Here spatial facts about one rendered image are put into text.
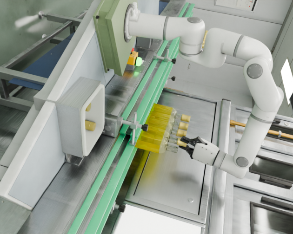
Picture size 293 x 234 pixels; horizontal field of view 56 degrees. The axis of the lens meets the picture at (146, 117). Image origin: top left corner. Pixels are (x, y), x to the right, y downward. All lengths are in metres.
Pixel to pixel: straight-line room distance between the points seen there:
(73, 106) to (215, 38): 0.58
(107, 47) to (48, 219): 0.64
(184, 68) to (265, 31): 2.16
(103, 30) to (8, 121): 0.81
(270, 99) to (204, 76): 6.73
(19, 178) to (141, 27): 0.71
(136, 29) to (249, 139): 0.62
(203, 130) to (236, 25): 5.67
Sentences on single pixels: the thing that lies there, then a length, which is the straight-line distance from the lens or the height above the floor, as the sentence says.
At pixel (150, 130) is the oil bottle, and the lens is 1.25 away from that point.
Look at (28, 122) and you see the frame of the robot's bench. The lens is 0.94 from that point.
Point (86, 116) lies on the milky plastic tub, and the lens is 1.08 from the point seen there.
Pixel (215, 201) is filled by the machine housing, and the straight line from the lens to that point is 1.26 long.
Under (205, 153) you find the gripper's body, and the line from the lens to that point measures 1.22.
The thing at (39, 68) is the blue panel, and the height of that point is 0.39.
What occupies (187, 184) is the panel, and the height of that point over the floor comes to 1.22.
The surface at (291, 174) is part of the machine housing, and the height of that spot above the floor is 1.73.
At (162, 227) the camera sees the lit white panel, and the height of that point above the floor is 1.16.
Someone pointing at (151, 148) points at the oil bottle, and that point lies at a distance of 1.21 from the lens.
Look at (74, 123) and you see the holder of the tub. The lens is 0.90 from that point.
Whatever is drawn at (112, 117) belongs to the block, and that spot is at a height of 0.86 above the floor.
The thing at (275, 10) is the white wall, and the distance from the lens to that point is 7.11.
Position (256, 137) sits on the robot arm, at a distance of 1.11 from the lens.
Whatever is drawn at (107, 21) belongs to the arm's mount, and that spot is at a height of 0.80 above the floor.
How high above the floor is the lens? 1.15
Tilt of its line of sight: 8 degrees down
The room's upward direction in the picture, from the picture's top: 104 degrees clockwise
